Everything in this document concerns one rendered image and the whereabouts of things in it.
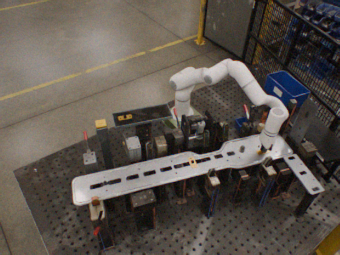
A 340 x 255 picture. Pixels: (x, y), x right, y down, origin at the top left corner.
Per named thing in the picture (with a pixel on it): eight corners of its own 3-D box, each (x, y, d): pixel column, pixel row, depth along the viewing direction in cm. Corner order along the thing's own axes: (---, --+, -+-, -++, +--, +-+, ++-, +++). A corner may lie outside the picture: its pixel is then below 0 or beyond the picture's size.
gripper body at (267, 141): (260, 125, 174) (256, 138, 182) (269, 138, 167) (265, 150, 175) (271, 124, 176) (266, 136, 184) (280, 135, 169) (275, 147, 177)
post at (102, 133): (105, 173, 204) (95, 130, 173) (104, 166, 209) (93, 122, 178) (116, 171, 206) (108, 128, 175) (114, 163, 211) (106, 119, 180)
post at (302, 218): (299, 223, 184) (316, 198, 164) (289, 207, 191) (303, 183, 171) (307, 220, 185) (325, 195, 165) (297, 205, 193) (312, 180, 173)
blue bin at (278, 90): (288, 110, 212) (294, 97, 203) (262, 87, 231) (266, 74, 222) (305, 105, 217) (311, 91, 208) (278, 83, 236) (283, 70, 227)
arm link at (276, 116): (269, 120, 175) (261, 127, 170) (275, 104, 165) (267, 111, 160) (282, 127, 171) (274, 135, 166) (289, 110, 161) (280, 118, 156)
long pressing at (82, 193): (73, 212, 151) (73, 210, 150) (71, 178, 166) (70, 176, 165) (295, 154, 187) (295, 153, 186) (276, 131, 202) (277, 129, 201)
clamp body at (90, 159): (92, 200, 188) (81, 166, 163) (90, 186, 196) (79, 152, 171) (107, 197, 191) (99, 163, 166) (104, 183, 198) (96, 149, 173)
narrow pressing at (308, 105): (298, 146, 191) (318, 107, 167) (288, 134, 198) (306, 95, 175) (299, 146, 191) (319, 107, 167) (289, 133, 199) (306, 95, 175)
